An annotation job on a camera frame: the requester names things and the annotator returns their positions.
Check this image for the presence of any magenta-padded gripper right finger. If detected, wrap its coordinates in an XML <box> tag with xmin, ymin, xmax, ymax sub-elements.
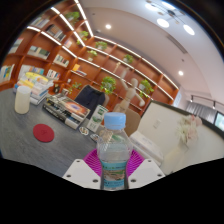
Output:
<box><xmin>127</xmin><ymin>149</ymin><xmax>166</xmax><ymax>190</ymax></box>

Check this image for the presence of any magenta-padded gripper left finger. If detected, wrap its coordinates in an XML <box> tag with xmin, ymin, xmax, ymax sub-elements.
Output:
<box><xmin>62</xmin><ymin>148</ymin><xmax>102</xmax><ymax>190</ymax></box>

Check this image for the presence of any clear blue-capped water bottle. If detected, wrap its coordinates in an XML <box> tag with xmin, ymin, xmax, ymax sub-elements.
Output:
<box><xmin>96</xmin><ymin>111</ymin><xmax>134</xmax><ymax>191</ymax></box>

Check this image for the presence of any small printed sticker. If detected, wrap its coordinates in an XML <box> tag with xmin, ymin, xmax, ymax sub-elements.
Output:
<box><xmin>78</xmin><ymin>125</ymin><xmax>90</xmax><ymax>136</ymax></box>
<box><xmin>89</xmin><ymin>133</ymin><xmax>101</xmax><ymax>143</ymax></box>

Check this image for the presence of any flat round red coaster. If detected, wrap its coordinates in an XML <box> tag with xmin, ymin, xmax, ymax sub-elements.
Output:
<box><xmin>32</xmin><ymin>123</ymin><xmax>55</xmax><ymax>144</ymax></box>

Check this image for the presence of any tall green white carton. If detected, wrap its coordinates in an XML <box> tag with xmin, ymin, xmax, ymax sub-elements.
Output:
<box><xmin>86</xmin><ymin>104</ymin><xmax>109</xmax><ymax>134</ymax></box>

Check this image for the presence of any pink and white flower bouquet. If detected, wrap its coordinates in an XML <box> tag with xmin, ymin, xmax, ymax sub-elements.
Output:
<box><xmin>176</xmin><ymin>114</ymin><xmax>203</xmax><ymax>145</ymax></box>

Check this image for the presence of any stack of dark books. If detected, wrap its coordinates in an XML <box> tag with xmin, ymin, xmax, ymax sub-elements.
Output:
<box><xmin>42</xmin><ymin>93</ymin><xmax>92</xmax><ymax>130</ymax></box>

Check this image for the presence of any chair with dark jacket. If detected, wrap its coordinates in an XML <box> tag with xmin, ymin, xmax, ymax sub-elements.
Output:
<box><xmin>73</xmin><ymin>84</ymin><xmax>107</xmax><ymax>114</ymax></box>

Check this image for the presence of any grey window curtain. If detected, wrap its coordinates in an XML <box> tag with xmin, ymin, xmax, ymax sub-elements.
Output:
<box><xmin>184</xmin><ymin>101</ymin><xmax>216</xmax><ymax>124</ymax></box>

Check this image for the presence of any wooden artist mannequin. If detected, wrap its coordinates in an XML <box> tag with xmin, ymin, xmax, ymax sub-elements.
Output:
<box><xmin>113</xmin><ymin>67</ymin><xmax>147</xmax><ymax>114</ymax></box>

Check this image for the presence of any window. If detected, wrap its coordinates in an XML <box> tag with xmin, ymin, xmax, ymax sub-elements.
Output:
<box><xmin>213</xmin><ymin>111</ymin><xmax>224</xmax><ymax>133</ymax></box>

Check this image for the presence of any translucent cream plastic cup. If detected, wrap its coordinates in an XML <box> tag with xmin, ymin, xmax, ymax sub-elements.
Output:
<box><xmin>14</xmin><ymin>85</ymin><xmax>33</xmax><ymax>115</ymax></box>

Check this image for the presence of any orange wooden shelf unit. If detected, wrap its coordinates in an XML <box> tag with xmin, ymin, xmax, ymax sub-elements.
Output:
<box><xmin>0</xmin><ymin>0</ymin><xmax>181</xmax><ymax>118</ymax></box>

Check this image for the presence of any ceiling air vent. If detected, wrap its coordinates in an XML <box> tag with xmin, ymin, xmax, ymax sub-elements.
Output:
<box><xmin>166</xmin><ymin>33</ymin><xmax>188</xmax><ymax>54</ymax></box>

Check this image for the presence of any branched ceiling lamp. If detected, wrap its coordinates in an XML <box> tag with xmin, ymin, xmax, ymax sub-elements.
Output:
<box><xmin>145</xmin><ymin>0</ymin><xmax>196</xmax><ymax>37</ymax></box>

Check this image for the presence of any black ceiling track light rail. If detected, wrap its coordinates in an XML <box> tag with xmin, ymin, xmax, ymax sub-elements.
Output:
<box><xmin>189</xmin><ymin>94</ymin><xmax>224</xmax><ymax>111</ymax></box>

